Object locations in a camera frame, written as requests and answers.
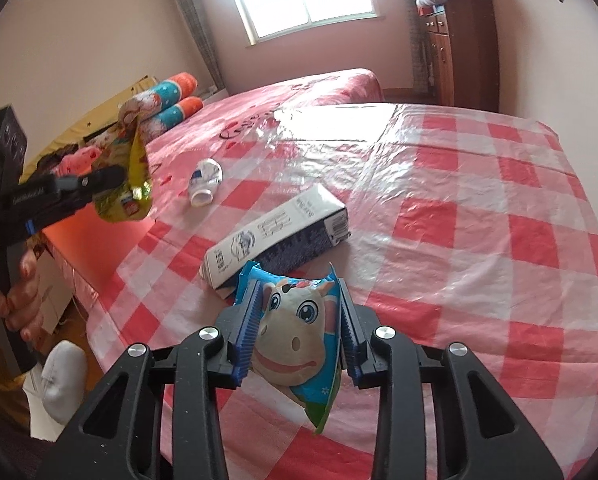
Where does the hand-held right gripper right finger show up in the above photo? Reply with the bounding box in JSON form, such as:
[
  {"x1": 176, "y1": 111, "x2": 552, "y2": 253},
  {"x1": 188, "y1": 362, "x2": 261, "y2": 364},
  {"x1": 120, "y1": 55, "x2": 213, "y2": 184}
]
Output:
[{"x1": 336, "y1": 280, "x2": 564, "y2": 480}]

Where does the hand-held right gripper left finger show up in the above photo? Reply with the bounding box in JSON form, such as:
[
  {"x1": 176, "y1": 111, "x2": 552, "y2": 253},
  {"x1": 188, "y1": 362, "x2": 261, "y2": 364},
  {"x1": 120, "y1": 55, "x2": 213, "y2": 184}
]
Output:
[{"x1": 44, "y1": 280, "x2": 264, "y2": 480}]

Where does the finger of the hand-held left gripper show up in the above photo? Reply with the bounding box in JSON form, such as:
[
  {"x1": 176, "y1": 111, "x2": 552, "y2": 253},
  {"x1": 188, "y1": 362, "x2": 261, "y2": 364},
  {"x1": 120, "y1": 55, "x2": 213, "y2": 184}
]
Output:
[
  {"x1": 49, "y1": 166, "x2": 130, "y2": 198},
  {"x1": 29, "y1": 189, "x2": 104, "y2": 233}
]

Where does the yellow green snack wrapper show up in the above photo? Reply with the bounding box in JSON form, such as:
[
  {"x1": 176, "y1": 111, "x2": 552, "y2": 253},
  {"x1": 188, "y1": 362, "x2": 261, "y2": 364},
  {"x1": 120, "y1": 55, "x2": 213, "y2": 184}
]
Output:
[{"x1": 91, "y1": 117, "x2": 154, "y2": 223}]

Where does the blue cartoon cow packet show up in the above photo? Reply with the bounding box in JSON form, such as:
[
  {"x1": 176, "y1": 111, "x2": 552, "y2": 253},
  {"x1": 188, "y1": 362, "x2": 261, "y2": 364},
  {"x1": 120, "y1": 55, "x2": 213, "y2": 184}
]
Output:
[{"x1": 231, "y1": 260, "x2": 347, "y2": 433}]

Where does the person's left forearm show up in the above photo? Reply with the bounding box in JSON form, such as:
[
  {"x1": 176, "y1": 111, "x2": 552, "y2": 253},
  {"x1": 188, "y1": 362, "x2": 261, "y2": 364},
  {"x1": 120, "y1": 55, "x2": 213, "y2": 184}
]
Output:
[{"x1": 0, "y1": 317, "x2": 36, "y2": 441}]

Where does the person's left hand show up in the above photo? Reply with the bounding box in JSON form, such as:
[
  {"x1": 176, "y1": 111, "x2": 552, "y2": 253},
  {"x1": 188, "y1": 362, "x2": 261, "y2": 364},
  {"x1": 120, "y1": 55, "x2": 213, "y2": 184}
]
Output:
[{"x1": 0, "y1": 247, "x2": 47, "y2": 353}]

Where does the pink plush toy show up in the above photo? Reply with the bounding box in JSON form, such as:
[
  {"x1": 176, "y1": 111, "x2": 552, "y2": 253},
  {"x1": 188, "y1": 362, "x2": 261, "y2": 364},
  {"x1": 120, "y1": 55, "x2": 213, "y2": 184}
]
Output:
[{"x1": 59, "y1": 146, "x2": 104, "y2": 177}]

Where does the cardboard box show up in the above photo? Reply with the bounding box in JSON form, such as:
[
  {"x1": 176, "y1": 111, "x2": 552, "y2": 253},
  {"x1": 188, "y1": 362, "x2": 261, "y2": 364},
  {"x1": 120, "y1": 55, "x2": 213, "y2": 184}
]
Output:
[{"x1": 31, "y1": 250, "x2": 76, "y2": 336}]

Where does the small white plastic bottle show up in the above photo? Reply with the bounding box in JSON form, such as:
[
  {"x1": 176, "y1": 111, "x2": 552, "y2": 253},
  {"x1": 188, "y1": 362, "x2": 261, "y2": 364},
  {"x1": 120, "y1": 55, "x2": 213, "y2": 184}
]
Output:
[{"x1": 188, "y1": 157, "x2": 224, "y2": 207}]

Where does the white blue milk carton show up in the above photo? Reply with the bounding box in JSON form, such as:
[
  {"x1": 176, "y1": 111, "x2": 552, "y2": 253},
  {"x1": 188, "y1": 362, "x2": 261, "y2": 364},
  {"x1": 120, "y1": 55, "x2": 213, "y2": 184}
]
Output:
[{"x1": 200, "y1": 183, "x2": 352, "y2": 298}]

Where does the orange teal roll pillow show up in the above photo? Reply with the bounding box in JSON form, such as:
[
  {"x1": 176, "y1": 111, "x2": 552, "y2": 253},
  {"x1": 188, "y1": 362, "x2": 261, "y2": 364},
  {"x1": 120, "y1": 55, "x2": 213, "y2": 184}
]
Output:
[
  {"x1": 121, "y1": 72, "x2": 200, "y2": 128},
  {"x1": 139, "y1": 95, "x2": 204, "y2": 142}
]

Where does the red white checked tablecloth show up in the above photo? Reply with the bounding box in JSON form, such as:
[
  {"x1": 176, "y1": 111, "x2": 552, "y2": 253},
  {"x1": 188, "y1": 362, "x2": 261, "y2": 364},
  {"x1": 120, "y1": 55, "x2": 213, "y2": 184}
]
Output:
[{"x1": 86, "y1": 102, "x2": 598, "y2": 480}]

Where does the white sock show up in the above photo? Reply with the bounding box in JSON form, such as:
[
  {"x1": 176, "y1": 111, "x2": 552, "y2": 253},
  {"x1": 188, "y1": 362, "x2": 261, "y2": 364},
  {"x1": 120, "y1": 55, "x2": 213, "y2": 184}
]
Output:
[{"x1": 40, "y1": 340, "x2": 88, "y2": 423}]

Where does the standing air conditioner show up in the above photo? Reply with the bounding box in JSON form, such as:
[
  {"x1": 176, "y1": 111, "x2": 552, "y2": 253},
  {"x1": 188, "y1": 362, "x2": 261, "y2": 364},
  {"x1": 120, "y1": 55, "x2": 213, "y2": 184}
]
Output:
[{"x1": 166, "y1": 0, "x2": 227, "y2": 97}]

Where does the bed with pink sheet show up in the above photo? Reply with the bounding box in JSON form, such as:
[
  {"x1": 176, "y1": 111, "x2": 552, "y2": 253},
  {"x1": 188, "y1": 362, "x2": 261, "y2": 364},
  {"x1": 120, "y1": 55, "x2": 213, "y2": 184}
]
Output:
[{"x1": 44, "y1": 67, "x2": 384, "y2": 241}]

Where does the white paper sheet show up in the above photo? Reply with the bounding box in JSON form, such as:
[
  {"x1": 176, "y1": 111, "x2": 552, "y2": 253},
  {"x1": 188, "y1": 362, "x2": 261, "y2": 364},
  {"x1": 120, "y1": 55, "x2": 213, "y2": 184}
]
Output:
[{"x1": 23, "y1": 374, "x2": 67, "y2": 442}]

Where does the wooden cabinet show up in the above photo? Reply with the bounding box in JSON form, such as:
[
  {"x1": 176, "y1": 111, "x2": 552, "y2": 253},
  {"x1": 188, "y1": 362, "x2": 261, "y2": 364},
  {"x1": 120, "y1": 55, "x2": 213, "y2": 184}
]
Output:
[{"x1": 419, "y1": 0, "x2": 500, "y2": 111}]

